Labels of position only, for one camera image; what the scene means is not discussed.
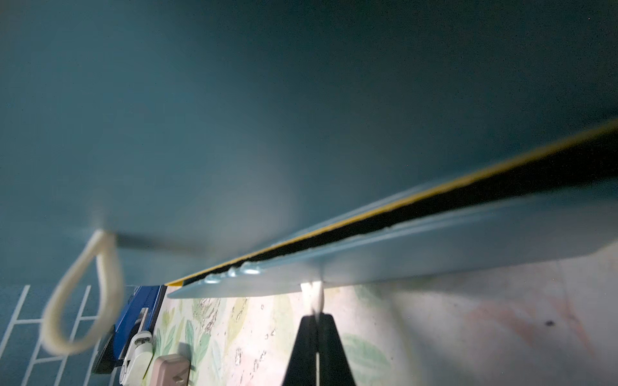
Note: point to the pink plug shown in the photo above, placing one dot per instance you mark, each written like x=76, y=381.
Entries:
x=170, y=370

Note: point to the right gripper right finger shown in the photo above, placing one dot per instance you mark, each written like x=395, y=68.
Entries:
x=334, y=366

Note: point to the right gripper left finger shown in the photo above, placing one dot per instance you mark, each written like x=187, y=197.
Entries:
x=301, y=369

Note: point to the blue white plug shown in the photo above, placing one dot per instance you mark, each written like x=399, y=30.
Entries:
x=128, y=348

